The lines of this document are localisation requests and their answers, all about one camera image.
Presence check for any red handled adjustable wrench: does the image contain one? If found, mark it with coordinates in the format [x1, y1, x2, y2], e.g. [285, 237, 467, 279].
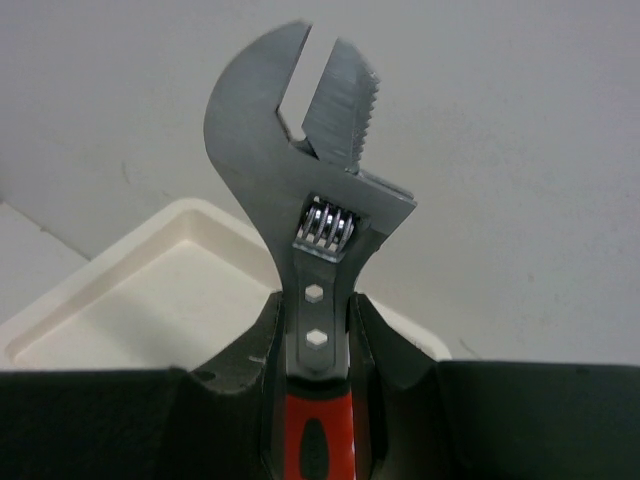
[203, 20, 416, 479]

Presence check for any white drawer cabinet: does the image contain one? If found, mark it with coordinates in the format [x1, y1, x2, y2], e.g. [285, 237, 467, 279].
[0, 197, 454, 374]

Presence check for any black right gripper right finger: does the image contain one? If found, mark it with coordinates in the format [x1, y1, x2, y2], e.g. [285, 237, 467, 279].
[349, 294, 639, 479]

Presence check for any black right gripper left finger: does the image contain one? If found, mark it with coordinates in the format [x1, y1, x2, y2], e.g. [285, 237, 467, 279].
[1, 293, 283, 479]

